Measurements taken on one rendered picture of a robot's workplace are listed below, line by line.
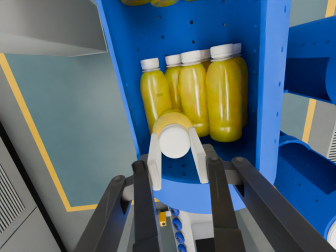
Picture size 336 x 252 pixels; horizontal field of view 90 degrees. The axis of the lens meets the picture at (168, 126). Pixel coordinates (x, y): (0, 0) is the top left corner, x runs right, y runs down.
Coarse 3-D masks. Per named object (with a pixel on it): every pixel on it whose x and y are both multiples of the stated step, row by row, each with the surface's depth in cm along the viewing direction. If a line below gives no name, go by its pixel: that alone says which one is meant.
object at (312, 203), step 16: (288, 144) 113; (304, 144) 92; (288, 160) 111; (304, 160) 100; (320, 160) 89; (288, 176) 77; (304, 176) 71; (320, 176) 90; (288, 192) 76; (304, 192) 68; (320, 192) 63; (304, 208) 67; (320, 208) 61; (320, 224) 61
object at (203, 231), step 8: (192, 224) 69; (200, 224) 68; (208, 224) 68; (192, 232) 66; (200, 232) 65; (208, 232) 65; (200, 240) 61; (208, 240) 60; (200, 248) 58; (208, 248) 58
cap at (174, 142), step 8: (168, 128) 20; (176, 128) 20; (160, 136) 20; (168, 136) 20; (176, 136) 20; (184, 136) 20; (160, 144) 20; (168, 144) 20; (176, 144) 20; (184, 144) 20; (168, 152) 20; (176, 152) 20; (184, 152) 20
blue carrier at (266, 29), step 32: (96, 0) 25; (224, 0) 36; (256, 0) 31; (288, 0) 20; (128, 32) 35; (160, 32) 40; (192, 32) 41; (224, 32) 38; (256, 32) 32; (128, 64) 35; (160, 64) 42; (256, 64) 34; (128, 96) 34; (256, 96) 36; (256, 128) 23; (192, 160) 39; (224, 160) 37; (256, 160) 25; (160, 192) 28; (192, 192) 25
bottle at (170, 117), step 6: (168, 108) 36; (174, 108) 35; (162, 114) 26; (168, 114) 24; (174, 114) 24; (180, 114) 25; (156, 120) 26; (162, 120) 24; (168, 120) 23; (174, 120) 23; (180, 120) 23; (186, 120) 24; (156, 126) 24; (162, 126) 23; (168, 126) 22; (180, 126) 22; (186, 126) 23; (156, 132) 23
